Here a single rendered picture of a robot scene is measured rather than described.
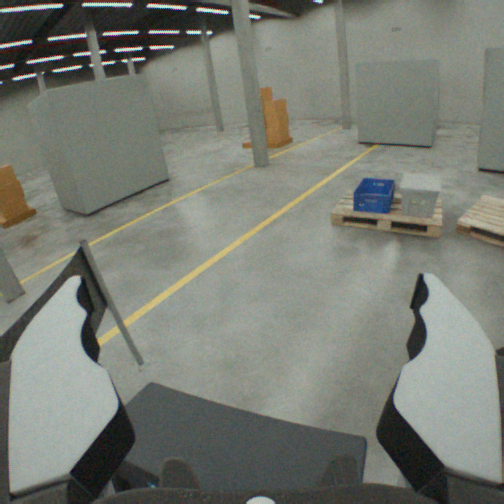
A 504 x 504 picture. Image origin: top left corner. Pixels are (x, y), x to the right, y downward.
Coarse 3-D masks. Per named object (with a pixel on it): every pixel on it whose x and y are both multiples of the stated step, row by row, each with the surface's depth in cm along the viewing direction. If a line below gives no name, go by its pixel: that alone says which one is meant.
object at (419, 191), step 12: (408, 180) 304; (420, 180) 300; (432, 180) 297; (408, 192) 288; (420, 192) 280; (432, 192) 273; (408, 204) 294; (420, 204) 288; (432, 204) 281; (420, 216) 295; (432, 216) 288
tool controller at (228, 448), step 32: (160, 384) 35; (128, 416) 29; (160, 416) 29; (192, 416) 29; (224, 416) 29; (256, 416) 29; (160, 448) 25; (192, 448) 25; (224, 448) 25; (256, 448) 25; (288, 448) 25; (320, 448) 25; (352, 448) 24; (128, 480) 25; (224, 480) 22; (256, 480) 22; (288, 480) 22
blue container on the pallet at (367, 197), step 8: (360, 184) 347; (368, 184) 362; (376, 184) 357; (384, 184) 351; (392, 184) 346; (360, 192) 352; (368, 192) 367; (376, 192) 361; (384, 192) 356; (392, 192) 333; (360, 200) 319; (368, 200) 348; (376, 200) 309; (384, 200) 305; (392, 200) 340; (360, 208) 324; (368, 208) 319; (376, 208) 314; (384, 208) 309
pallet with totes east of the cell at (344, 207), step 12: (348, 192) 383; (348, 204) 351; (396, 204) 331; (336, 216) 332; (348, 216) 324; (360, 216) 317; (372, 216) 312; (384, 216) 308; (396, 216) 304; (408, 216) 301; (372, 228) 316; (384, 228) 309; (396, 228) 307; (432, 228) 281
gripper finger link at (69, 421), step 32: (64, 288) 10; (32, 320) 8; (64, 320) 8; (32, 352) 7; (64, 352) 7; (96, 352) 9; (32, 384) 6; (64, 384) 6; (96, 384) 6; (32, 416) 5; (64, 416) 6; (96, 416) 6; (32, 448) 5; (64, 448) 5; (96, 448) 5; (128, 448) 6; (32, 480) 4; (64, 480) 5; (96, 480) 5
